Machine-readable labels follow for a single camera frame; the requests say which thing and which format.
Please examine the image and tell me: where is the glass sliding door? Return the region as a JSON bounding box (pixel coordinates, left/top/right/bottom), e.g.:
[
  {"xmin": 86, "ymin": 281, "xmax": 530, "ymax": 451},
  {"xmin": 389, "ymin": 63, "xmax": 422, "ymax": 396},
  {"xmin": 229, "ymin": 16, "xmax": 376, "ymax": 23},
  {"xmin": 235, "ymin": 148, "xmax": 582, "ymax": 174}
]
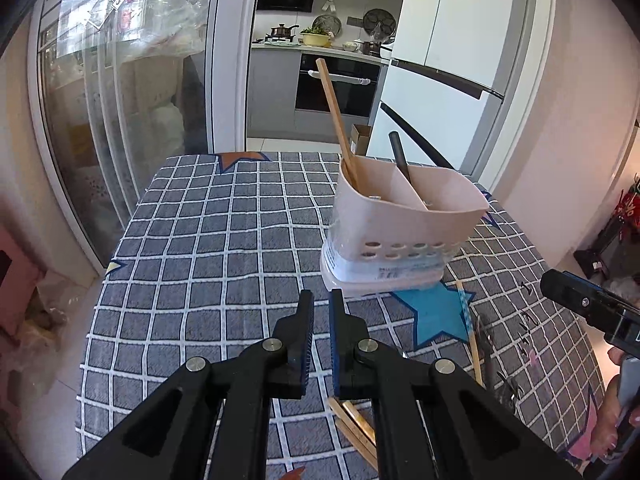
[{"xmin": 30, "ymin": 0, "xmax": 223, "ymax": 268}]

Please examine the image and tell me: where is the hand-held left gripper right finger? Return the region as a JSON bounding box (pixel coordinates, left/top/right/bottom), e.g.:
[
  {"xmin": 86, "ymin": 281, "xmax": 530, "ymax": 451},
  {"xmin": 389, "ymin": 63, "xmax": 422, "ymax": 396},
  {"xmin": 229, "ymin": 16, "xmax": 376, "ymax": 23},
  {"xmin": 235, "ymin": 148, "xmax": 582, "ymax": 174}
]
[{"xmin": 327, "ymin": 287, "xmax": 583, "ymax": 480}]

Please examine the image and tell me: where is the patterned-end wooden chopstick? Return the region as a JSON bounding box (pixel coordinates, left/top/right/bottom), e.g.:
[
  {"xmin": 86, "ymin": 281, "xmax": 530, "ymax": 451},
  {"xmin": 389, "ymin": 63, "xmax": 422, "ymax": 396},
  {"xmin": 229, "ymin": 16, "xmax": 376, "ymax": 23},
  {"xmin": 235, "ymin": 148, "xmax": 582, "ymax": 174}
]
[{"xmin": 456, "ymin": 280, "xmax": 484, "ymax": 387}]

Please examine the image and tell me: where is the beige plastic utensil holder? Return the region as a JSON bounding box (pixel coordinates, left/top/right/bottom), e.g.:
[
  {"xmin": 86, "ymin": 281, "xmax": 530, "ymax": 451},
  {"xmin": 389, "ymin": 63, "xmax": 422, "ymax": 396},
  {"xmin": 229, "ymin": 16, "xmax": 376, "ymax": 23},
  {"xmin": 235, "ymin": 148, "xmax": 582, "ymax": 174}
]
[{"xmin": 320, "ymin": 156, "xmax": 491, "ymax": 297}]

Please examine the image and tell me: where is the black built-in oven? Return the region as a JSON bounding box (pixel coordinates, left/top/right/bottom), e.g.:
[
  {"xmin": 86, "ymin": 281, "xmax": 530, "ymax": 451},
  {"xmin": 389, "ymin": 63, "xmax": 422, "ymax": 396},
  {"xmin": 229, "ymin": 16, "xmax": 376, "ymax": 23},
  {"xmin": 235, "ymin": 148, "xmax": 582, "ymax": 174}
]
[{"xmin": 295, "ymin": 55, "xmax": 383, "ymax": 118}]

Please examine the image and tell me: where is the plain wooden chopstick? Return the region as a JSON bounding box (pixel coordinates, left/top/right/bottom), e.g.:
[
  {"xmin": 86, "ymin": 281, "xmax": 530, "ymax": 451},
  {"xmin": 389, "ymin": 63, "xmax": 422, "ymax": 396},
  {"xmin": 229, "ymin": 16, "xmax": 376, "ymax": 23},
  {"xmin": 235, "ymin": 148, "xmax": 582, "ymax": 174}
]
[
  {"xmin": 341, "ymin": 400, "xmax": 377, "ymax": 446},
  {"xmin": 328, "ymin": 399, "xmax": 379, "ymax": 472}
]

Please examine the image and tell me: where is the white refrigerator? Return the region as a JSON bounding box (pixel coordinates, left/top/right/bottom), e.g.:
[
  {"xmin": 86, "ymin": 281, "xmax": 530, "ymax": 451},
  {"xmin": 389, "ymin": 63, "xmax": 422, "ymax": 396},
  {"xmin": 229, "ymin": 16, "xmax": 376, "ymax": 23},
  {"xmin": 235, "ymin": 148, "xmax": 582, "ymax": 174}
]
[{"xmin": 367, "ymin": 0, "xmax": 556, "ymax": 186}]

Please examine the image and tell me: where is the yellow bowl with greens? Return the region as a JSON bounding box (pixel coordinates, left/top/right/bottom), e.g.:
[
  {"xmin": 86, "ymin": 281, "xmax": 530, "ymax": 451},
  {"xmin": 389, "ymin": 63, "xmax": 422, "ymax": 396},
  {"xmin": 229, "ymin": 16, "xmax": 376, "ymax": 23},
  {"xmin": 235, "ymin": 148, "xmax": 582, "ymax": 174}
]
[{"xmin": 298, "ymin": 27, "xmax": 333, "ymax": 48}]

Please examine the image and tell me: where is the cardboard box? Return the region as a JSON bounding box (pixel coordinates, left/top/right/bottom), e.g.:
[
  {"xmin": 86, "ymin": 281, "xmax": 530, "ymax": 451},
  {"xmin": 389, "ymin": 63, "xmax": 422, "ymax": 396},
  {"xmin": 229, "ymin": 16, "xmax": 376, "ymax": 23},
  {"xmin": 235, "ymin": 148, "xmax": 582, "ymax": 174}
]
[{"xmin": 350, "ymin": 124, "xmax": 372, "ymax": 156}]

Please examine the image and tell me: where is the grey kitchen cabinet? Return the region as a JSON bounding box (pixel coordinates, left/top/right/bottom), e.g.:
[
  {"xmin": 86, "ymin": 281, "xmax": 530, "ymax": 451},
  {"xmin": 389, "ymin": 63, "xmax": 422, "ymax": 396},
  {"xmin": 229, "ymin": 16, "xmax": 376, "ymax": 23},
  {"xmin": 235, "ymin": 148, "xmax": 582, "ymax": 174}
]
[{"xmin": 247, "ymin": 42, "xmax": 391, "ymax": 140}]

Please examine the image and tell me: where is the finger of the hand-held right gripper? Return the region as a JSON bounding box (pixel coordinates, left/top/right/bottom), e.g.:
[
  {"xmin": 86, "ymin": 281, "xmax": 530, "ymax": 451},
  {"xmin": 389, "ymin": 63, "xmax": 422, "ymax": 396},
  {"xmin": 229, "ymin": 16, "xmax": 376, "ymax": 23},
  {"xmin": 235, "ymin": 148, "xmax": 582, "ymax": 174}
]
[{"xmin": 540, "ymin": 269, "xmax": 631, "ymax": 333}]

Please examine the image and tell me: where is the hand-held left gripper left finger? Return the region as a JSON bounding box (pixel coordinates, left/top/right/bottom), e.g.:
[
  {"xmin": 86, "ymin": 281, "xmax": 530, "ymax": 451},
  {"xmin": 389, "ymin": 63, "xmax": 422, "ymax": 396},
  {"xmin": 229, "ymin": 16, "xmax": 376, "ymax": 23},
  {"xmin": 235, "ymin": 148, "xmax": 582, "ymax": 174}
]
[{"xmin": 62, "ymin": 289, "xmax": 316, "ymax": 480}]

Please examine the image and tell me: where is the checked grey tablecloth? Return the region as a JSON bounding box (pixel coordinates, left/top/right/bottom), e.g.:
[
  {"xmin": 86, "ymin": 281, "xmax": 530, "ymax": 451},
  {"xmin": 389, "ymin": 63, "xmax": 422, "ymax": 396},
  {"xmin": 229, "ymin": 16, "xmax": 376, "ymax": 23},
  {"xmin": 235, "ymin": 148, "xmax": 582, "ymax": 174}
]
[{"xmin": 75, "ymin": 151, "xmax": 608, "ymax": 480}]

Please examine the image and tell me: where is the person's right hand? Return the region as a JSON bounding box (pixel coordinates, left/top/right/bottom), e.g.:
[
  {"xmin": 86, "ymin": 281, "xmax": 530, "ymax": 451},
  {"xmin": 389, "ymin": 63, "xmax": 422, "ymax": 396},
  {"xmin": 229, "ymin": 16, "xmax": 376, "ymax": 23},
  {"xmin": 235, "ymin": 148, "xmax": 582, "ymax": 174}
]
[{"xmin": 590, "ymin": 347, "xmax": 640, "ymax": 461}]

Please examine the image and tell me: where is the round hanging strainer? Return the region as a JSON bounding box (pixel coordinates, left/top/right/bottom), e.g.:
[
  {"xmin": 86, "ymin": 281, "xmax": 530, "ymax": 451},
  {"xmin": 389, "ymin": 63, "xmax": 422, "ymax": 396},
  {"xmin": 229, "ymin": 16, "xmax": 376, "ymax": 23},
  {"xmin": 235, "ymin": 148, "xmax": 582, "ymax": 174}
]
[{"xmin": 312, "ymin": 15, "xmax": 342, "ymax": 36}]

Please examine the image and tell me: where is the pink stool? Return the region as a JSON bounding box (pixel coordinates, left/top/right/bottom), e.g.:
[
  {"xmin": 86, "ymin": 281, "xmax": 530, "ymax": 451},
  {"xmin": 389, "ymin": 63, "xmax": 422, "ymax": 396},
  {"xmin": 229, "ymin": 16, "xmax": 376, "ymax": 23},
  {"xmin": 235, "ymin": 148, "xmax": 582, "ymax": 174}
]
[{"xmin": 0, "ymin": 225, "xmax": 47, "ymax": 346}]

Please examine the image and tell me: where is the round hanging rack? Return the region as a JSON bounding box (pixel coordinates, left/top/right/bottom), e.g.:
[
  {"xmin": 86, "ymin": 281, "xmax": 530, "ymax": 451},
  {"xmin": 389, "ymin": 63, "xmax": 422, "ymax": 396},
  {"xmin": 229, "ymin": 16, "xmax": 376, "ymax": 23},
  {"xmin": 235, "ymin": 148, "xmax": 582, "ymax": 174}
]
[{"xmin": 363, "ymin": 8, "xmax": 398, "ymax": 37}]

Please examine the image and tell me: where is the black utensil handle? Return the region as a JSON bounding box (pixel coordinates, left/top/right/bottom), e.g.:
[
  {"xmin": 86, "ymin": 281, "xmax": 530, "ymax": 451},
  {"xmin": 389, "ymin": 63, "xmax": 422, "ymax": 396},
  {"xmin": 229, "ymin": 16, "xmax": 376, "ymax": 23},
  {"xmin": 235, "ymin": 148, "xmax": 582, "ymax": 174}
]
[{"xmin": 389, "ymin": 131, "xmax": 412, "ymax": 184}]

